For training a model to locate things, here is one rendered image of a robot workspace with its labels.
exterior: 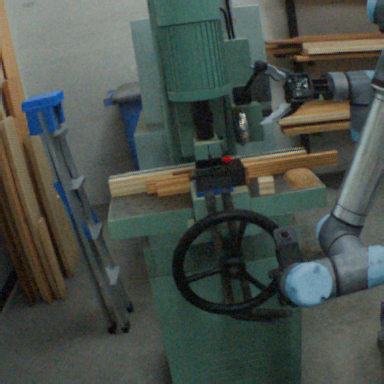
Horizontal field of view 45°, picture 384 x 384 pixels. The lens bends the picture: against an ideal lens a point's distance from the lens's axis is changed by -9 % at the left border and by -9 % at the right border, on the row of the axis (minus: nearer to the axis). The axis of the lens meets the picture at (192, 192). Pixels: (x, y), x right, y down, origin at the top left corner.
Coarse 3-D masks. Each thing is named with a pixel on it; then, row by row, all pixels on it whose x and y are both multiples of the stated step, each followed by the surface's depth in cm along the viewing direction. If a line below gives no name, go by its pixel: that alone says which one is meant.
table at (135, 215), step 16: (144, 192) 148; (256, 192) 136; (288, 192) 133; (304, 192) 133; (320, 192) 133; (112, 208) 139; (128, 208) 138; (144, 208) 136; (160, 208) 135; (176, 208) 133; (192, 208) 132; (256, 208) 133; (272, 208) 134; (288, 208) 134; (304, 208) 135; (112, 224) 132; (128, 224) 132; (144, 224) 133; (160, 224) 133; (176, 224) 133; (192, 224) 130; (208, 240) 125
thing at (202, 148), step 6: (192, 138) 148; (216, 138) 142; (198, 144) 138; (204, 144) 138; (210, 144) 138; (216, 144) 138; (198, 150) 139; (204, 150) 139; (210, 150) 139; (216, 150) 139; (198, 156) 139; (204, 156) 139; (216, 156) 140
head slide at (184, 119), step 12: (180, 108) 148; (192, 108) 148; (216, 108) 148; (180, 120) 149; (192, 120) 149; (216, 120) 150; (180, 132) 150; (192, 132) 150; (216, 132) 151; (192, 144) 152
